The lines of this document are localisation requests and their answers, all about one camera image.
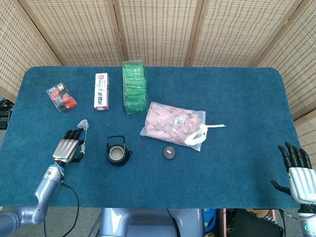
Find black teapot lid orange knob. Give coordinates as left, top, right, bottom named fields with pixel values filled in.
left=162, top=146, right=177, bottom=160

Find white tea bag green tag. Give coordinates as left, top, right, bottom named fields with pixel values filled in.
left=77, top=119, right=90, bottom=155

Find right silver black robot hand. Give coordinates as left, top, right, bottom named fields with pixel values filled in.
left=271, top=141, right=316, bottom=205

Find blue-grey robot torso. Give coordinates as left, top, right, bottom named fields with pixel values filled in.
left=98, top=208, right=205, bottom=237

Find white pink toothpaste box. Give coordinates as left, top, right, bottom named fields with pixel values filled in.
left=93, top=72, right=110, bottom=112

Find wicker folding screen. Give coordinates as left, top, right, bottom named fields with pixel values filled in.
left=0, top=0, right=316, bottom=158

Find translucent bag pink cloth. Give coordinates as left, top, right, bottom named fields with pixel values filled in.
left=139, top=101, right=227, bottom=152

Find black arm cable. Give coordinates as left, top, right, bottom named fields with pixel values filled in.
left=60, top=182, right=81, bottom=237

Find blue table cloth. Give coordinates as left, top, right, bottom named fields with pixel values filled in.
left=0, top=66, right=303, bottom=209

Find black teapot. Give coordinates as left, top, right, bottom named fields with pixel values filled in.
left=106, top=135, right=133, bottom=167

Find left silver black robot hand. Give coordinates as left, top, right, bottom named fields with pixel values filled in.
left=52, top=128, right=85, bottom=165

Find clear box red black capsules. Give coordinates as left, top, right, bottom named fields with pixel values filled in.
left=46, top=82, right=79, bottom=114

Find green transparent box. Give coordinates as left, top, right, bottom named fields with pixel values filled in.
left=122, top=60, right=148, bottom=115

